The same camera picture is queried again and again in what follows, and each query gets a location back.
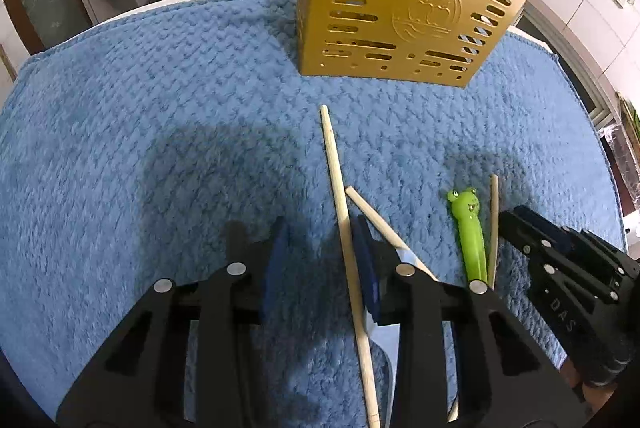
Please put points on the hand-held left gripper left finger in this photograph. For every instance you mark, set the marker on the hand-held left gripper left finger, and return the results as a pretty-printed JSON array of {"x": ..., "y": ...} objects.
[{"x": 275, "y": 268}]

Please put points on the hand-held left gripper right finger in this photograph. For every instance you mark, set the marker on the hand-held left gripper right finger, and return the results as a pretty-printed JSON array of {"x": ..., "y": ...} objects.
[{"x": 367, "y": 268}]

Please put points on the red box with plastic cover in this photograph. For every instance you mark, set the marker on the red box with plastic cover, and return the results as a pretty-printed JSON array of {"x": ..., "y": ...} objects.
[{"x": 627, "y": 158}]

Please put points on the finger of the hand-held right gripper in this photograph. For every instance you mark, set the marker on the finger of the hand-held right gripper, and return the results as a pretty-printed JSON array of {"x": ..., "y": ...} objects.
[
  {"x": 525, "y": 238},
  {"x": 560, "y": 230}
]

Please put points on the wooden chopstick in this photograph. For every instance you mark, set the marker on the wooden chopstick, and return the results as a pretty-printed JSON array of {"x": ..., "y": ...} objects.
[
  {"x": 494, "y": 228},
  {"x": 343, "y": 218},
  {"x": 380, "y": 222}
]

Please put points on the blue fleece towel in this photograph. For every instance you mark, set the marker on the blue fleece towel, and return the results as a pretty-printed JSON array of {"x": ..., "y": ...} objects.
[{"x": 150, "y": 148}]

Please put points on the light blue spoon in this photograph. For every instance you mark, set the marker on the light blue spoon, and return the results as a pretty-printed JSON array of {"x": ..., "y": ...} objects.
[{"x": 380, "y": 338}]

